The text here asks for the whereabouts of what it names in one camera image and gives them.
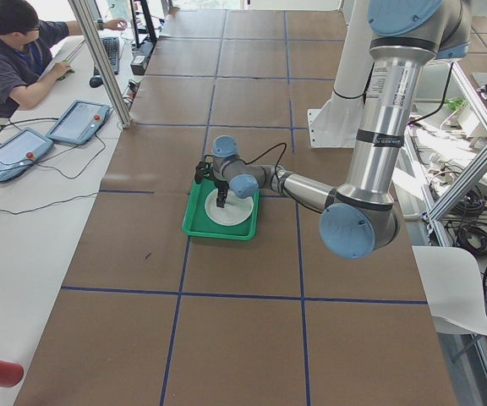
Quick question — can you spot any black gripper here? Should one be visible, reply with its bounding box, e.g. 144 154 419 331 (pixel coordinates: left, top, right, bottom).
211 175 230 208

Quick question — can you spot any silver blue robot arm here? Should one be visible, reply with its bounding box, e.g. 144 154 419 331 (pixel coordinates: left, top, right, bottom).
211 1 472 259

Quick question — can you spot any white round plate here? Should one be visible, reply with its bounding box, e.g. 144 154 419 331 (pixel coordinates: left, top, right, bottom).
205 189 254 226

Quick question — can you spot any green plastic tray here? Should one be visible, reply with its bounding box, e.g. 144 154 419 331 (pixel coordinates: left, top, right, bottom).
182 179 260 241

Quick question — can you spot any black box device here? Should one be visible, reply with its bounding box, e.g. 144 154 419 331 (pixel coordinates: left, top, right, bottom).
130 41 155 76

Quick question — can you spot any far blue teach pendant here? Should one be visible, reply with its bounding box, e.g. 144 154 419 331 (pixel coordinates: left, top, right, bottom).
46 100 110 145

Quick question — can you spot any blue teach pendant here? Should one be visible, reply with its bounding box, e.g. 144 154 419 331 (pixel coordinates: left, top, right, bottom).
46 100 110 145
0 128 53 182

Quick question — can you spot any black keyboard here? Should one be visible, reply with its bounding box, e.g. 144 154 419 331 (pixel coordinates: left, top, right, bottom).
101 36 120 75

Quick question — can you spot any near blue teach pendant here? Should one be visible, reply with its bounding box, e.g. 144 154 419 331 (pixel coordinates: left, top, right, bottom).
0 128 53 182

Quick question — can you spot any white paper sheet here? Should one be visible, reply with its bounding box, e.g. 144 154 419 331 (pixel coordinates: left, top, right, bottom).
413 245 487 337

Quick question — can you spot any seated person dark shirt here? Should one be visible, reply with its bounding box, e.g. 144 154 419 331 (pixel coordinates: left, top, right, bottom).
0 0 129 119

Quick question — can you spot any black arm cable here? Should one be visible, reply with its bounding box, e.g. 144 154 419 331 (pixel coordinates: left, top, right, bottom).
243 142 289 168

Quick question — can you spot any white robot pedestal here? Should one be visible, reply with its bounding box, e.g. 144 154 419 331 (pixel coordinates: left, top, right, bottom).
308 1 373 148

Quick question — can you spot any aluminium frame post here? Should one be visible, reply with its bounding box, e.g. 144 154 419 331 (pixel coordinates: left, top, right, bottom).
68 0 132 129

